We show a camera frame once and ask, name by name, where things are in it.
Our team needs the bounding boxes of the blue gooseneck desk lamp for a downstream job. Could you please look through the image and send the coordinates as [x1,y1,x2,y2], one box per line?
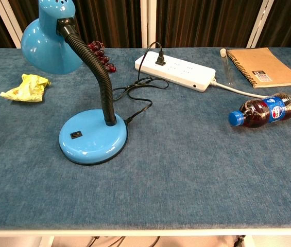
[21,0,128,166]

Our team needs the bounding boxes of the blue velvet tablecloth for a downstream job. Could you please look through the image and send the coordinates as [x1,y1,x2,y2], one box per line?
[0,47,291,231]

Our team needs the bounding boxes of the white power strip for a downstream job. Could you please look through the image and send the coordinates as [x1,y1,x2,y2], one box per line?
[134,51,217,93]

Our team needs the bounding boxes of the bunch of dark red grapes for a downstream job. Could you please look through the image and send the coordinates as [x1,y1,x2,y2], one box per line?
[87,40,117,74]

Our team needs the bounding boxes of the clear glass test tube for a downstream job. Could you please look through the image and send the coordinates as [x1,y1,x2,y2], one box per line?
[219,48,234,87]

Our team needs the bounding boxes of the dark brown curtain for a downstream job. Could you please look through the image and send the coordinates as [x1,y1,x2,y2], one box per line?
[0,0,291,50]

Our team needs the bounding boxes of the Pepsi cola plastic bottle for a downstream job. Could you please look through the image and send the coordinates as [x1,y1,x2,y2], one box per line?
[228,92,291,129]

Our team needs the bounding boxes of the crumpled yellow wrapper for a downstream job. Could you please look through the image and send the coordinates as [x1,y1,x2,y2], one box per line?
[0,73,52,102]

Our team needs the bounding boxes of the brown spiral notebook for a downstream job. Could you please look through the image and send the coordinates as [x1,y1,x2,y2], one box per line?
[226,47,291,89]

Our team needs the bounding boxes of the black lamp power cord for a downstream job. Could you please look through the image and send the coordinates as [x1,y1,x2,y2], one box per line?
[111,42,169,126]

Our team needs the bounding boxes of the white power strip cable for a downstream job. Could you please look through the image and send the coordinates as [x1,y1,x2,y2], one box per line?
[209,78,291,99]

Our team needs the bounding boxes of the white metal frame post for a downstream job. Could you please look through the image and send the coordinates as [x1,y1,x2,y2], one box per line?
[140,0,158,49]

